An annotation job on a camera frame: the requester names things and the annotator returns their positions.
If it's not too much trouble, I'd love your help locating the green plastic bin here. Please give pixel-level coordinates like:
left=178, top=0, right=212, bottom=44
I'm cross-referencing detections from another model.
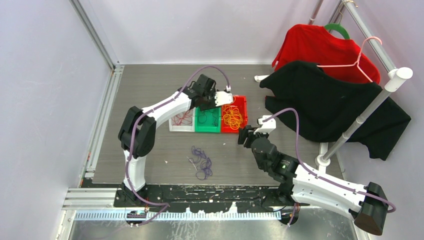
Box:
left=195, top=107, right=221, bottom=133

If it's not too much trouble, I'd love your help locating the red plastic bin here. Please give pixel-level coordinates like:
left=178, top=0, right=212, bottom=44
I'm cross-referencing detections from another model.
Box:
left=221, top=95, right=248, bottom=134

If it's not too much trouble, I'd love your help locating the yellow cable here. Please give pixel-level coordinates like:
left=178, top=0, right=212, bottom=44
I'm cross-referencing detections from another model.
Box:
left=221, top=102, right=245, bottom=131

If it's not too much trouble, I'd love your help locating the red cable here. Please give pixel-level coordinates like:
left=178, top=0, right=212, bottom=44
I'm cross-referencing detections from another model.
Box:
left=172, top=110, right=195, bottom=127

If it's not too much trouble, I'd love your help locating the white plastic bin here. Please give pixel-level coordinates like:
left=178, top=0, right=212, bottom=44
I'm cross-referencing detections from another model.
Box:
left=168, top=108, right=196, bottom=133

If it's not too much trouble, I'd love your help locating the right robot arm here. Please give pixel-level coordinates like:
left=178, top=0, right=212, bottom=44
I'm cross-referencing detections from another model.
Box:
left=237, top=125, right=389, bottom=236

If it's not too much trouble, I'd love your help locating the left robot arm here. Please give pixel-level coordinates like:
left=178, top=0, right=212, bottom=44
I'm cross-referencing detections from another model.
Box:
left=118, top=74, right=217, bottom=207

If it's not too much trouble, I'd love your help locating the black shirt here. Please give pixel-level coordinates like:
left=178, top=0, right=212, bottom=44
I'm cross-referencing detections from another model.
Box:
left=259, top=61, right=411, bottom=161

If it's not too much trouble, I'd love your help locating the red shirt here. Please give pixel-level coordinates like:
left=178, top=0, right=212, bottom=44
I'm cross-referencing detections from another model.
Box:
left=271, top=24, right=381, bottom=84

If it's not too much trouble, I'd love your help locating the pink hanger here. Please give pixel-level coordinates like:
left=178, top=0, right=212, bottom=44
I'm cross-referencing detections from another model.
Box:
left=317, top=36, right=383, bottom=83

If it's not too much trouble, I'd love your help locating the green hanger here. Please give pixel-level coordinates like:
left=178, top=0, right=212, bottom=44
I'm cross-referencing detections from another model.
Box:
left=324, top=23, right=350, bottom=40

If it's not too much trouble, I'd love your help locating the white clothes rack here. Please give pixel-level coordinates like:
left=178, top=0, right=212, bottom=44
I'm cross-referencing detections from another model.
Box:
left=254, top=0, right=414, bottom=204

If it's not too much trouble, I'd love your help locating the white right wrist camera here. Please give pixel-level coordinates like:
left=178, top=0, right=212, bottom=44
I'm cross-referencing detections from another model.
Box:
left=254, top=115, right=276, bottom=134

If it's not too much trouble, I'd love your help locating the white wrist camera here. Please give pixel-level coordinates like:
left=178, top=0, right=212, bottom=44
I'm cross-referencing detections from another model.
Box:
left=213, top=88, right=234, bottom=107
left=254, top=115, right=276, bottom=134

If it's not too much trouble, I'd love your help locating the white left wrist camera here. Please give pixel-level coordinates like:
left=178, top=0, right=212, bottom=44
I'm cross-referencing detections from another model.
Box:
left=213, top=88, right=234, bottom=107

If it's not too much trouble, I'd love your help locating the purple cable bundle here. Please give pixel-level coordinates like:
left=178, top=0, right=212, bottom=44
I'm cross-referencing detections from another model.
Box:
left=188, top=145, right=215, bottom=181

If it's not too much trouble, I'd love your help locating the aluminium frame rail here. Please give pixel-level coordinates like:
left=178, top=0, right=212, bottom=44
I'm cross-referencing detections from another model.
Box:
left=68, top=0, right=125, bottom=133

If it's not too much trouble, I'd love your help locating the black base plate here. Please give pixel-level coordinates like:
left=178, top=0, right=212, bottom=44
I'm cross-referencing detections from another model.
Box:
left=113, top=184, right=294, bottom=214

